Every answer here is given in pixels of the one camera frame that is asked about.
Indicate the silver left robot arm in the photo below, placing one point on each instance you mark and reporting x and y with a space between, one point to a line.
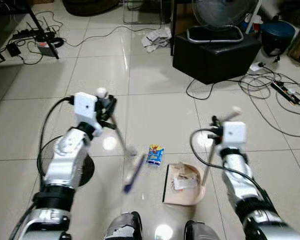
65 160

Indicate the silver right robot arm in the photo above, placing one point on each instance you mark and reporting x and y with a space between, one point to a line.
239 175

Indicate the grey floor fan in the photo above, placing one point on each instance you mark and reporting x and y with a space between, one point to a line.
217 15

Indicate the crumpled paper rubbish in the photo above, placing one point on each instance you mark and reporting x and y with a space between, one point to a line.
185 177

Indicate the black round disc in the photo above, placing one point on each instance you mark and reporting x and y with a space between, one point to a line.
87 172

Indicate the blue snack packet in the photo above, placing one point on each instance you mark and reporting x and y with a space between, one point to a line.
154 155

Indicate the black cube ottoman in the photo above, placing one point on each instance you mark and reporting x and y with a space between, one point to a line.
217 60

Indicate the white plug adapter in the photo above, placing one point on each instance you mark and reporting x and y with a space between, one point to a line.
256 67

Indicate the long black power strip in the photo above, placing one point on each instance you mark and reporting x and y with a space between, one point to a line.
285 92

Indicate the crumpled white cloth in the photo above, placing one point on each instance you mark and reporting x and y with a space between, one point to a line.
157 40

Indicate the small grey router box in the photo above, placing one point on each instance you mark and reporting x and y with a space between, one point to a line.
47 48

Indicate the robot right leg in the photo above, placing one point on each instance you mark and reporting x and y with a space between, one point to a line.
199 231

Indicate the robot leg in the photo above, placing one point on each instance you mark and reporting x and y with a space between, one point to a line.
124 227
199 231

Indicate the dark round cushion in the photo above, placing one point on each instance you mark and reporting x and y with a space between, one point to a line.
90 6

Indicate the black power strip with plugs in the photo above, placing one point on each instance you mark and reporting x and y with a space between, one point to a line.
32 34

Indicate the black slanted stand leg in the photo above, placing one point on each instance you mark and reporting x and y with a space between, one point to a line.
40 27

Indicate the robot left leg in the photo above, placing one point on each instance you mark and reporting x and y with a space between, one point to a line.
124 227

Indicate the dark blue waste bin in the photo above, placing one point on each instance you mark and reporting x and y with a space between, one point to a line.
277 35

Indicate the black power adapter brick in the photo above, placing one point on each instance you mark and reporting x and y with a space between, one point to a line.
13 49

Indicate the beige bag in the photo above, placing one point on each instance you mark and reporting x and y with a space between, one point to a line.
299 42

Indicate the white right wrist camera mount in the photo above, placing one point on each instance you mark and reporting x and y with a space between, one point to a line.
234 134

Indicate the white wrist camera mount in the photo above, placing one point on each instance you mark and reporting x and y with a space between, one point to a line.
234 134
85 107

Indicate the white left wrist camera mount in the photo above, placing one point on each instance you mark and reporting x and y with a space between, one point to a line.
85 107

